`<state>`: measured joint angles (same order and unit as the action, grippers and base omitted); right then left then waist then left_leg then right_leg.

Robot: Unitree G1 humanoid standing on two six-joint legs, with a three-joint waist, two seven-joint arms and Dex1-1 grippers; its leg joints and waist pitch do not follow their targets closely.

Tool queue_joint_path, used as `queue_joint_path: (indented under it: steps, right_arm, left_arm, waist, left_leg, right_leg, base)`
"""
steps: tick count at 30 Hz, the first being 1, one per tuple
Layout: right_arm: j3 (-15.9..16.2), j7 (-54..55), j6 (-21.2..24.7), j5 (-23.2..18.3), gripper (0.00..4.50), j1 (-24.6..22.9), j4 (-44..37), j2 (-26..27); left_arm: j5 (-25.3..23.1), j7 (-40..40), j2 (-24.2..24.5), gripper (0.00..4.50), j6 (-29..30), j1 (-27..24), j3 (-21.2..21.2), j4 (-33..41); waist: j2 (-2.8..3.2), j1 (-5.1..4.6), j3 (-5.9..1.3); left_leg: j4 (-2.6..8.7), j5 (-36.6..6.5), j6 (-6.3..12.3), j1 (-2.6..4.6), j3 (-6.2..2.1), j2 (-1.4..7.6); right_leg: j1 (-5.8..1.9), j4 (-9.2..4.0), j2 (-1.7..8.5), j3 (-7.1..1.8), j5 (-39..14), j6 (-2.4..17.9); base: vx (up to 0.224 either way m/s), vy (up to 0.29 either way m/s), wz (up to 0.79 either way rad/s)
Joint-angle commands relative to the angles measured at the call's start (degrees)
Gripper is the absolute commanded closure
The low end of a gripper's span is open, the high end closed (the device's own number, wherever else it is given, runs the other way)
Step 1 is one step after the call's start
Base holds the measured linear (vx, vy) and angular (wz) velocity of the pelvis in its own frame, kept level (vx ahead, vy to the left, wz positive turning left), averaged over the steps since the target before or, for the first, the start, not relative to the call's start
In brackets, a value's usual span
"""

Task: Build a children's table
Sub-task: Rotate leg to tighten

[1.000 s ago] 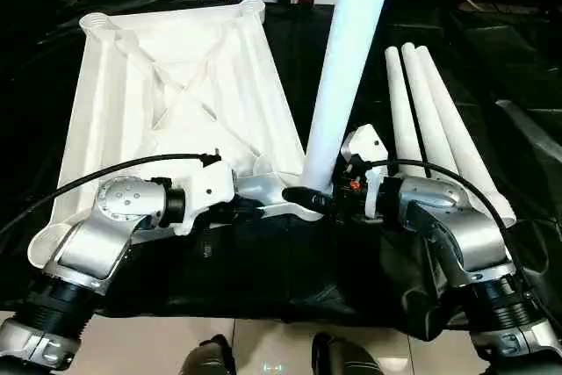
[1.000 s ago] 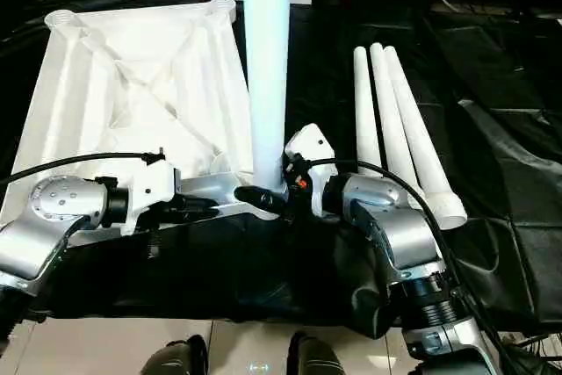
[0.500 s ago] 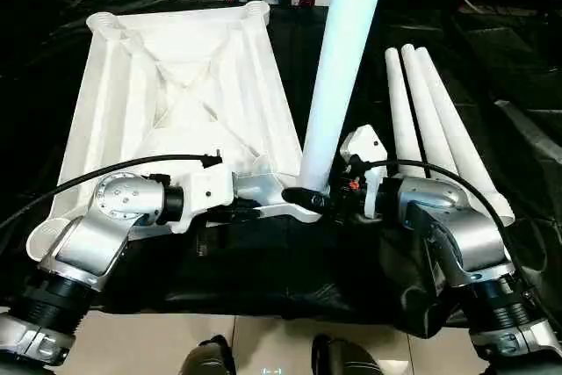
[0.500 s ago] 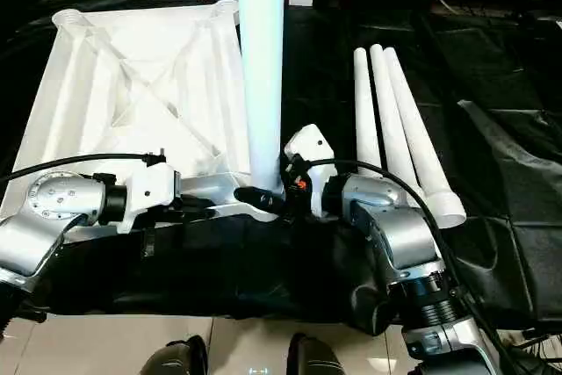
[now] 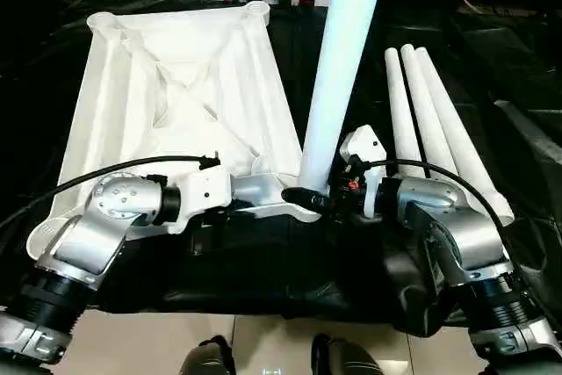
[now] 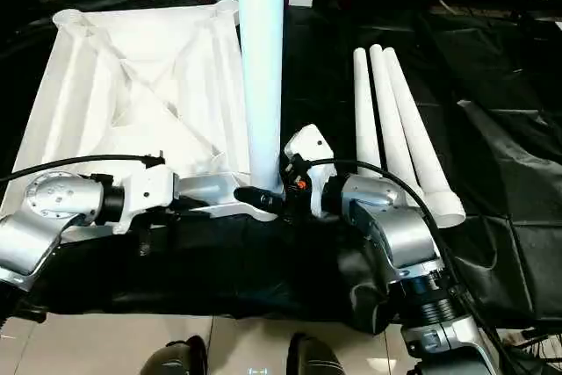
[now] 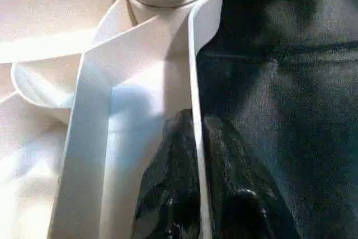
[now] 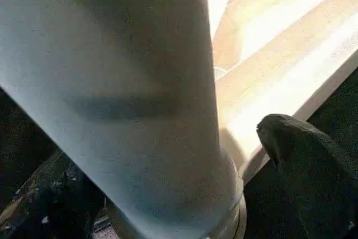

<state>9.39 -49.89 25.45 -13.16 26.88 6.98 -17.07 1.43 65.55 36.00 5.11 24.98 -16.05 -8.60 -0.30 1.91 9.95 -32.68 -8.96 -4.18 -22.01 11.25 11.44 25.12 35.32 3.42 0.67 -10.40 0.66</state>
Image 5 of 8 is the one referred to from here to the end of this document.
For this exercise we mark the person's black shoes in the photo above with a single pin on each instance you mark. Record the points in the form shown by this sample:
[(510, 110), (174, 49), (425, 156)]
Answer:
[(347, 359), (206, 359)]

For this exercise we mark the black plastic mat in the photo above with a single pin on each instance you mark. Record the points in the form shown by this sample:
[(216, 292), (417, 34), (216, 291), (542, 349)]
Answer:
[(263, 278)]

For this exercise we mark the white plastic table top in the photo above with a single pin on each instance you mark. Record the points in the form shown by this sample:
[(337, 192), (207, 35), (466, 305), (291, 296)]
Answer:
[(176, 94)]

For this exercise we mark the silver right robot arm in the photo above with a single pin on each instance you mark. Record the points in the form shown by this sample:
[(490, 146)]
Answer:
[(457, 234)]

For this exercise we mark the white plastic table leg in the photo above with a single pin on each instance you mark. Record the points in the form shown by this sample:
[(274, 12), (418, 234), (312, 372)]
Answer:
[(399, 103), (430, 111), (342, 59), (461, 138)]

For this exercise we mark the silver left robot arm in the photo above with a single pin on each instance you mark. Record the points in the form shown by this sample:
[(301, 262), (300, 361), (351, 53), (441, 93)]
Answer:
[(88, 234)]

